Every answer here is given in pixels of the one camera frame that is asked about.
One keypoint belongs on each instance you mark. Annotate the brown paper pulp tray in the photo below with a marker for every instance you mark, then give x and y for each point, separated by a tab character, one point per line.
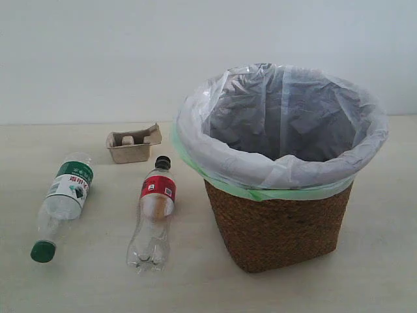
133	146

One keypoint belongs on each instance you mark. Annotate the red label clear bottle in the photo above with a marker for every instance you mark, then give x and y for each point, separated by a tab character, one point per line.
148	248

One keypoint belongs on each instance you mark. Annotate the green label water bottle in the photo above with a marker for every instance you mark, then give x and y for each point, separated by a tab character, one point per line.
63	203

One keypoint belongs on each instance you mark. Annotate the white plastic bin liner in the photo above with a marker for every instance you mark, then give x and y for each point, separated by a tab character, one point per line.
279	132

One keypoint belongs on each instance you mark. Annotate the woven brown waste basket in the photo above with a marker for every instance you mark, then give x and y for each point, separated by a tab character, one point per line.
266	235

